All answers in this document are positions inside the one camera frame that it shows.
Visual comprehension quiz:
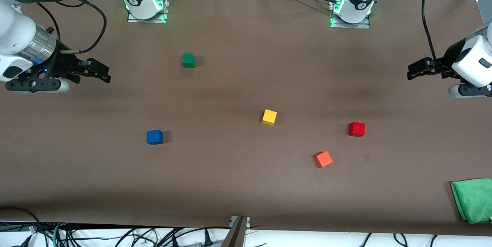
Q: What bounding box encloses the green microfibre cloth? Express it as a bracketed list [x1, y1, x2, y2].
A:
[450, 178, 492, 224]

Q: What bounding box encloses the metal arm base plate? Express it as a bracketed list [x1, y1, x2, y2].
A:
[329, 0, 372, 29]
[127, 0, 170, 23]

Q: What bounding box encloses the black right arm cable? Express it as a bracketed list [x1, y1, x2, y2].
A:
[37, 0, 107, 54]

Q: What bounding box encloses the metal table edge bracket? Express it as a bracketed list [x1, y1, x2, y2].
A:
[220, 216, 251, 247]

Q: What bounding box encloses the orange wooden block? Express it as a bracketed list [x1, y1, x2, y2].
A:
[314, 151, 333, 169]

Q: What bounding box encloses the yellow wooden block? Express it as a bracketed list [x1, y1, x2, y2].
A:
[262, 109, 277, 126]

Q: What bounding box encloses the brown table cover sheet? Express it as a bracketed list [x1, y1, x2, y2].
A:
[0, 0, 492, 237]

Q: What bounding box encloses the red wooden block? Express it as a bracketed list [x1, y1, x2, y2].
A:
[349, 122, 366, 138]

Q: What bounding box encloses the black power plug cable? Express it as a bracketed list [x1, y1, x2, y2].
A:
[169, 226, 231, 247]

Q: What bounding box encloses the teal cable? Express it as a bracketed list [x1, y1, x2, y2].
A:
[52, 224, 63, 247]

